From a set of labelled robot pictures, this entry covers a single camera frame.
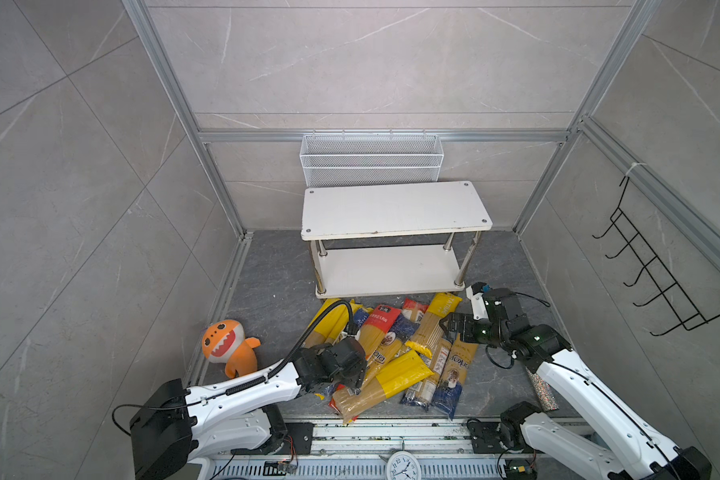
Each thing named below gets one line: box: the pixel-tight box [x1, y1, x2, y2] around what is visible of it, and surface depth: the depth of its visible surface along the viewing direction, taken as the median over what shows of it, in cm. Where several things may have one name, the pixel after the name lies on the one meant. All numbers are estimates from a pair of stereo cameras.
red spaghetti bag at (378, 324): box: [359, 304, 402, 360], surface depth 88 cm
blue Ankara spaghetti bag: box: [364, 313, 420, 385], surface depth 85 cm
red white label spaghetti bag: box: [402, 298, 429, 324], surface depth 95 cm
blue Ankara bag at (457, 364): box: [432, 334, 479, 421], surface depth 82 cm
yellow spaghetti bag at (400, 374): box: [333, 350, 435, 425], surface depth 79 cm
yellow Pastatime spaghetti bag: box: [405, 292, 463, 359], surface depth 88 cm
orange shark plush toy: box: [201, 319, 261, 379], surface depth 84 cm
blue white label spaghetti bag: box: [401, 337, 453, 411], surface depth 81 cm
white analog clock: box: [386, 450, 422, 480], surface depth 68 cm
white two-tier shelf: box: [301, 181, 493, 297], surface depth 83 cm
